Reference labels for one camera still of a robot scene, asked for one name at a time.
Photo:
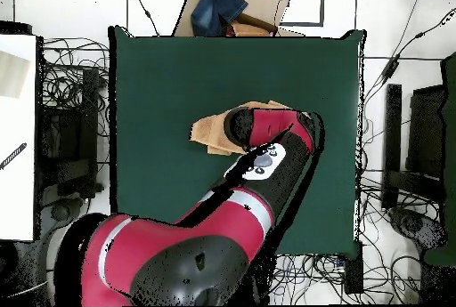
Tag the beige paper sheet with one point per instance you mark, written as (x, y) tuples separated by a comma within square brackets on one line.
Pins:
[(12, 75)]

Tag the black equipment rack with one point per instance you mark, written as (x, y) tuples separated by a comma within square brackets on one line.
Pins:
[(71, 143)]

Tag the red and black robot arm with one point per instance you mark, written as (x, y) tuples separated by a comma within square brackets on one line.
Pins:
[(178, 250)]

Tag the blue jeans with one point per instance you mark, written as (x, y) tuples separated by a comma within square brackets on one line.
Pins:
[(213, 8)]

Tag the dark brown garment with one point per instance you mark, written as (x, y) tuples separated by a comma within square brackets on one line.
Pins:
[(256, 21)]

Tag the tan terry towel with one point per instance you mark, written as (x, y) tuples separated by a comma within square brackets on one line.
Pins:
[(210, 132)]

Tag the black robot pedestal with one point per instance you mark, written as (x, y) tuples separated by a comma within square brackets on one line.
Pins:
[(264, 285)]

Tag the dark green fabric furniture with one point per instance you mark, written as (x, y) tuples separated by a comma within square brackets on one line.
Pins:
[(449, 143)]

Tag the black metal frame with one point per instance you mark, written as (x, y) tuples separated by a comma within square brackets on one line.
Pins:
[(392, 125)]

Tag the white desk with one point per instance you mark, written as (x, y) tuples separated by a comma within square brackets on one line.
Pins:
[(17, 196)]

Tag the black striped pen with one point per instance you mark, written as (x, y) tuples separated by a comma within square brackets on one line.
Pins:
[(14, 154)]

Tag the dark green table cloth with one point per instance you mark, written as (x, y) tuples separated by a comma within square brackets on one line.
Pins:
[(160, 72)]

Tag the black rectangular box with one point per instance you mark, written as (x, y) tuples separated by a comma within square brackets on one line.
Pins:
[(353, 271)]

